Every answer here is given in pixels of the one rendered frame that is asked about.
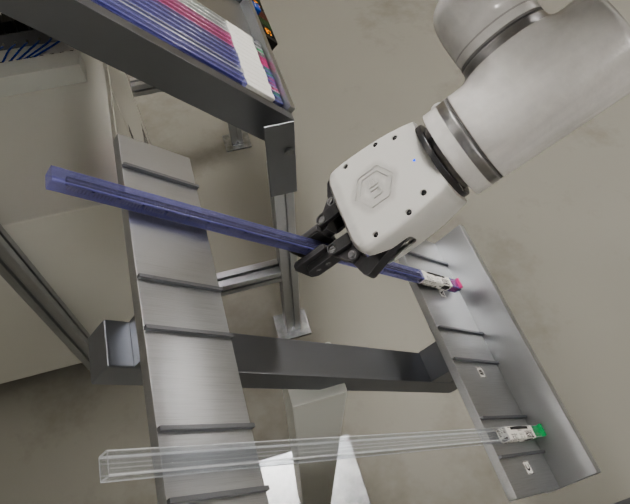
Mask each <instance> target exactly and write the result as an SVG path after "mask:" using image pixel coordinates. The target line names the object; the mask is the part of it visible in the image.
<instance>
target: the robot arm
mask: <svg viewBox="0 0 630 504"><path fill-rule="evenodd" d="M433 24H434V29H435V32H436V34H437V36H438V38H439V40H440V42H441V44H442V45H443V47H444V48H445V50H446V51H447V53H448V54H449V56H450V57H451V58H452V60H453V61H454V63H455V64H456V65H457V67H458V68H459V69H460V71H461V72H462V74H463V75H464V77H465V82H464V84H463V85H462V86H461V87H460V88H459V89H457V90H456V91H455V92H453V93H452V94H451V95H450V96H448V97H447V98H446V99H444V100H443V101H442V102H438V103H436V104H434V105H433V106H432V107H431V110H430V111H429V112H427V113H426V114H425V115H424V116H423V121H424V123H425V125H426V127H427V128H425V127H424V126H423V125H419V126H418V125H417V124H416V123H415V122H411V123H409V124H406V125H404V126H402V127H400V128H398V129H396V130H394V131H392V132H390V133H388V134H386V135H385V136H383V137H381V138H379V139H378V140H376V141H375V142H373V143H371V144H370V145H368V146H367V147H365V148H364V149H362V150H361V151H359V152H358V153H356V154H355V155H353V156H352V157H351V158H349V159H348V160H347V161H345V162H344V163H342V164H341V165H340V166H339V167H337V168H336V169H335V170H334V171H333V172H332V173H331V175H330V179H329V181H328V182H327V197H328V199H327V201H326V204H325V207H324V210H323V212H322V213H321V214H320V215H319V216H318V217H317V218H316V223H317V224H316V225H315V226H313V227H312V228H311V229H309V230H308V231H307V232H305V233H304V234H303V235H301V236H303V237H307V238H310V239H314V240H317V241H321V242H324V243H328V244H329V245H328V246H326V245H324V244H320V245H319V246H317V247H316V248H315V249H313V250H312V251H310V252H309V253H308V254H306V255H304V254H300V253H296V252H292V251H289V252H290V253H292V254H294V255H296V256H299V257H301V259H299V260H298V261H297V262H295V264H294V268H295V271H297V272H300V273H302V274H305V275H307V276H310V277H315V276H319V275H321V274H322V273H324V272H325V271H327V270H328V269H330V268H331V267H333V266H334V265H335V264H337V263H338V262H340V261H344V262H349V263H353V264H354V265H355V266H356V267H357V268H358V269H359V270H360V271H361V272H362V273H363V274H364V275H366V276H368V277H370V278H376V277H377V276H378V275H379V273H380V272H381V271H382V270H383V268H384V267H385V266H386V265H387V264H389V263H392V262H394V261H395V260H397V259H399V258H400V257H402V256H404V255H405V254H407V253H408V252H410V251H411V250H412V249H414V248H415V247H417V246H418V245H419V244H421V243H422V242H423V241H425V240H426V239H427V238H428V237H430V236H431V235H432V234H433V233H435V232H436V231H437V230H438V229H440V228H441V227H442V226H443V225H444V224H445V223H446V222H447V221H449V220H450V219H451V218H452V217H453V216H454V215H455V214H456V213H457V212H458V211H459V210H460V209H461V208H462V207H463V206H464V205H465V204H466V202H467V200H466V198H465V196H467V195H468V194H470V191H469V188H468V186H469V187H470V188H471V189H472V190H473V191H474V192H475V193H477V194H479V193H481V192H482V191H484V190H485V189H487V188H488V187H490V186H491V185H493V184H494V183H496V182H497V181H499V180H500V179H502V177H505V176H506V175H508V174H509V173H511V172H512V171H514V170H515V169H517V168H518V167H520V166H521V165H523V164H524V163H526V162H527V161H529V160H530V159H532V158H533V157H535V156H536V155H538V154H539V153H541V152H542V151H544V150H545V149H547V148H548V147H550V146H551V145H553V144H554V143H556V142H557V141H559V140H560V139H562V138H563V137H565V136H566V135H568V134H569V133H571V132H572V131H574V130H575V129H577V128H578V127H580V126H581V125H583V124H584V123H586V122H587V121H589V120H590V119H592V118H593V117H595V116H596V115H598V114H599V113H601V112H602V111H604V110H605V109H607V108H608V107H610V106H611V105H613V104H614V103H616V102H617V101H619V100H620V99H622V98H623V97H625V96H626V95H628V94H629V93H630V25H629V23H628V22H627V21H626V20H625V18H624V17H623V16H622V15H621V14H620V12H619V11H618V10H617V9H616V8H615V7H614V6H613V5H612V4H611V3H609V2H608V1H607V0H573V1H572V2H571V3H569V4H568V5H567V6H565V7H564V8H563V9H561V10H560V11H559V12H557V13H554V14H548V13H546V12H545V11H544V9H543V8H542V7H541V5H540V4H539V3H538V1H537V0H439V1H438V3H437V6H436V8H435V11H434V16H433ZM344 228H346V230H347V233H345V234H344V235H342V236H341V237H339V238H338V239H336V237H335V234H337V233H339V232H340V231H342V230H343V229H344ZM334 240H335V241H334ZM364 253H366V254H367V255H369V257H367V256H366V254H364Z"/></svg>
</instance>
